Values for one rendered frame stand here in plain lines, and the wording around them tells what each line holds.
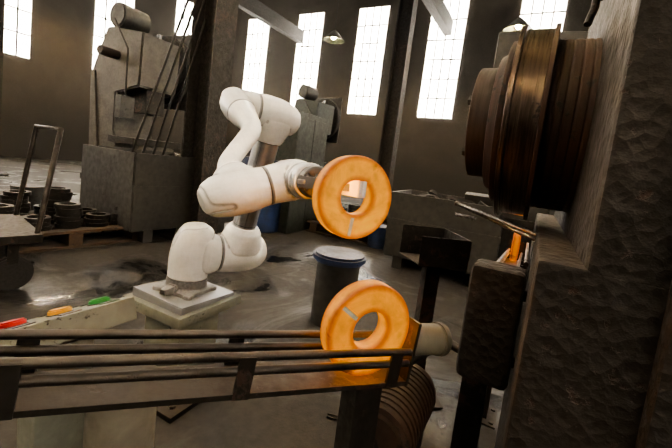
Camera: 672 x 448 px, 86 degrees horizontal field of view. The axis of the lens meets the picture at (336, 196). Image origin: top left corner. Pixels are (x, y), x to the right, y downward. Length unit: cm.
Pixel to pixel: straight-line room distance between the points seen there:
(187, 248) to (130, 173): 220
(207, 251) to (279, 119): 59
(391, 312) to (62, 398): 44
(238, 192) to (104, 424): 49
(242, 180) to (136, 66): 521
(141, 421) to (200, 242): 80
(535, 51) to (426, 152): 1063
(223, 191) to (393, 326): 48
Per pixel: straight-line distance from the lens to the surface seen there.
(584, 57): 92
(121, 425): 85
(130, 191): 366
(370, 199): 68
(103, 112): 648
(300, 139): 448
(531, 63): 87
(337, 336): 60
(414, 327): 66
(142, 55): 600
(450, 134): 1136
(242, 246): 157
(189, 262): 153
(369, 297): 60
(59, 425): 102
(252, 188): 88
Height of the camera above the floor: 97
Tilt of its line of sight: 6 degrees down
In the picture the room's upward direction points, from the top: 7 degrees clockwise
